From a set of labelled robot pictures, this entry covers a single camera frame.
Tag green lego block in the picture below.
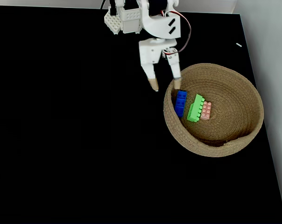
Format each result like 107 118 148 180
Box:
186 93 205 123

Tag red black servo cable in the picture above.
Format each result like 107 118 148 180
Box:
163 10 192 53

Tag pink lego block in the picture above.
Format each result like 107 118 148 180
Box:
200 101 212 121

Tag woven rope basket tray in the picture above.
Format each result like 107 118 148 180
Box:
163 63 265 158

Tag blue lego block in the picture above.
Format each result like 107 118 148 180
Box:
175 90 188 118

